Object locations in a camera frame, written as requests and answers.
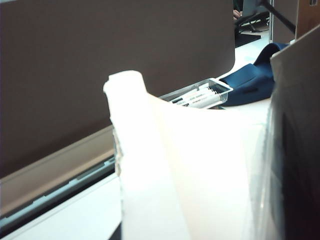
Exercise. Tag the grey white mask box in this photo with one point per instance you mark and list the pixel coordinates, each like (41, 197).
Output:
(187, 162)

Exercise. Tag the clear plastic marker tray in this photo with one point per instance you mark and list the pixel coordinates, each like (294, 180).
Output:
(222, 87)

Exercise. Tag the white marker pen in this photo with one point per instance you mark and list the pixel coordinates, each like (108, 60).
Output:
(195, 94)
(205, 101)

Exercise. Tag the black angled stand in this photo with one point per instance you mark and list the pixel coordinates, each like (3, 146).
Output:
(280, 16)

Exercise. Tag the brown desk divider panel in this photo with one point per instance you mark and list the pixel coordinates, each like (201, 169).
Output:
(112, 50)
(285, 22)

